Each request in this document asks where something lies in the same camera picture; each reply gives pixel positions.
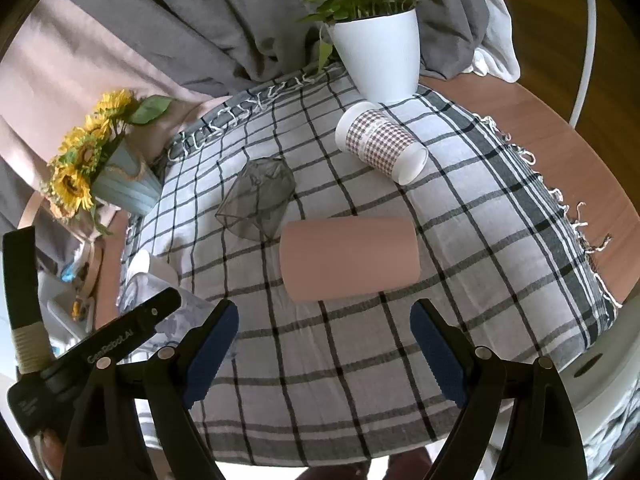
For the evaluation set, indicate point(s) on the houndstooth paper cup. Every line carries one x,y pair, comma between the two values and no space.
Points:
380,140

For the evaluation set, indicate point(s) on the person's left hand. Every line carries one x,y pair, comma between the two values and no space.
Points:
51,447

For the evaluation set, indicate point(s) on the grey faceted glass cup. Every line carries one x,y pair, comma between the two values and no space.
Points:
260,195

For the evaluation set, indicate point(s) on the green plant in white pot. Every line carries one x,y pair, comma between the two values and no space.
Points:
380,55

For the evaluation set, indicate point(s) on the white tube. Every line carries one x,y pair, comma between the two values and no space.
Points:
585,60

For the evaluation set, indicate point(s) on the round wooden table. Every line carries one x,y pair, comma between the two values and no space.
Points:
575,185

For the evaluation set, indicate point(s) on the checked tablecloth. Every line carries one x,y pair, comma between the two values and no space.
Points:
350,360

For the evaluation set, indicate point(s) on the translucent plastic cup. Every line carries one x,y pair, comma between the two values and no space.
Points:
192,310

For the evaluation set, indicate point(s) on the grey blanket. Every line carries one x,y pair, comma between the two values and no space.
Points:
200,20

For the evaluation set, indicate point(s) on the sunflowers in blue pot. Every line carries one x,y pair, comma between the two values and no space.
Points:
125,185

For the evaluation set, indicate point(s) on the white cup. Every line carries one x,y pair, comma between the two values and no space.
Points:
141,262

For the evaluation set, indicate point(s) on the pink cup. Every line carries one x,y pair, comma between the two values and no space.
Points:
350,260

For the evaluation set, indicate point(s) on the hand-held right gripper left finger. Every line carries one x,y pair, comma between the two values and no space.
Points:
210,360

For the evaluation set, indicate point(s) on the white cloth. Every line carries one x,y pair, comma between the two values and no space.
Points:
492,35

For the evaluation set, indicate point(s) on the patterned cloth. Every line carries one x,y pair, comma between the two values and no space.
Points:
612,445

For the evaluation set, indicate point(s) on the white plastic stool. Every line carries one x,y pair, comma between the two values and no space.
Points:
600,390

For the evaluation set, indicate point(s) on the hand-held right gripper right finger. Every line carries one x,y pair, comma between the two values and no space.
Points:
441,360

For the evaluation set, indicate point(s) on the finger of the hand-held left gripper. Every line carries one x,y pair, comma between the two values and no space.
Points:
24,290

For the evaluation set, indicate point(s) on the pink bed sheet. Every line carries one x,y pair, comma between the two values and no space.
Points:
60,85

